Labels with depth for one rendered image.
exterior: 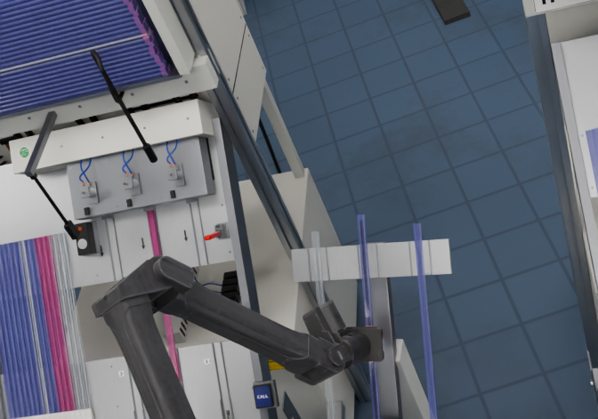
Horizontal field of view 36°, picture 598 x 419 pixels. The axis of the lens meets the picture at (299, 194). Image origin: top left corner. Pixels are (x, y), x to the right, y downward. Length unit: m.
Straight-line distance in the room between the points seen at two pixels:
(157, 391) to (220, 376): 0.77
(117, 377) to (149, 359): 0.86
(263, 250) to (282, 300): 0.21
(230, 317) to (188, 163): 0.63
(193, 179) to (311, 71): 2.29
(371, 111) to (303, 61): 0.59
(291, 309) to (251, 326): 0.88
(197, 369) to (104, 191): 0.47
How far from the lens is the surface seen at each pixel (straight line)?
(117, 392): 2.28
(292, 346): 1.64
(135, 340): 1.43
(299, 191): 2.76
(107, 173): 2.19
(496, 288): 3.15
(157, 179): 2.14
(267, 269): 2.59
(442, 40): 4.24
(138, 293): 1.44
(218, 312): 1.55
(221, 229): 2.14
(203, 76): 2.04
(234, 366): 2.16
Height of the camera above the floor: 2.41
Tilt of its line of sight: 41 degrees down
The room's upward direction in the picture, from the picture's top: 24 degrees counter-clockwise
